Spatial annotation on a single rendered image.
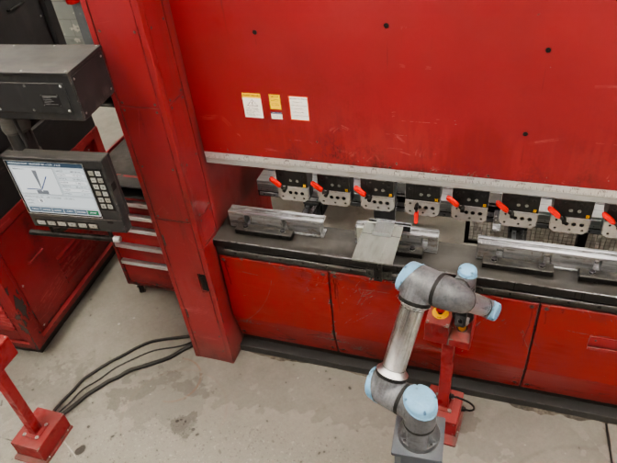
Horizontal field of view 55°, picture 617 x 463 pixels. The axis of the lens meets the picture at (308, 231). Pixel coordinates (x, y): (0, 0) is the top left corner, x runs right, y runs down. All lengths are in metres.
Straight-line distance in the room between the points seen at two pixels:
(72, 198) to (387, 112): 1.32
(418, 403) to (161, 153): 1.49
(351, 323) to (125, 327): 1.56
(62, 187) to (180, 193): 0.51
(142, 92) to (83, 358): 1.92
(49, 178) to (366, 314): 1.60
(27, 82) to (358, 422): 2.21
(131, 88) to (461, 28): 1.30
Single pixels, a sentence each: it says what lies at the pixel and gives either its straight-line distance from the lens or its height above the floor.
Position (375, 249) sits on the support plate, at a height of 1.00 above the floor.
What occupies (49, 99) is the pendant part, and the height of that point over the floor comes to 1.84.
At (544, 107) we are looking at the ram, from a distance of 2.36.
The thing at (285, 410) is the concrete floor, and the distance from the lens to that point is 3.33.
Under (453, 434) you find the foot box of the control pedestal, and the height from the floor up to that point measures 0.03.
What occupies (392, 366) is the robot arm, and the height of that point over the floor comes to 1.06.
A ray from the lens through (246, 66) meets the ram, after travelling 2.52.
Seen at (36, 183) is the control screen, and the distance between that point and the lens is 2.65.
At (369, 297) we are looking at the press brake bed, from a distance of 2.93.
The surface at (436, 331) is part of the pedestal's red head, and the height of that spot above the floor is 0.74.
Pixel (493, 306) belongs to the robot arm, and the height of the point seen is 1.06.
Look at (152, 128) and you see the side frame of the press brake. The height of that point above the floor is 1.56.
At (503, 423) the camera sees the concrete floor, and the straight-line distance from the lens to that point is 3.32.
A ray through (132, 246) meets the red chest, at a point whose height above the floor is 0.48.
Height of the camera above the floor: 2.74
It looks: 39 degrees down
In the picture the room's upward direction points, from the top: 7 degrees counter-clockwise
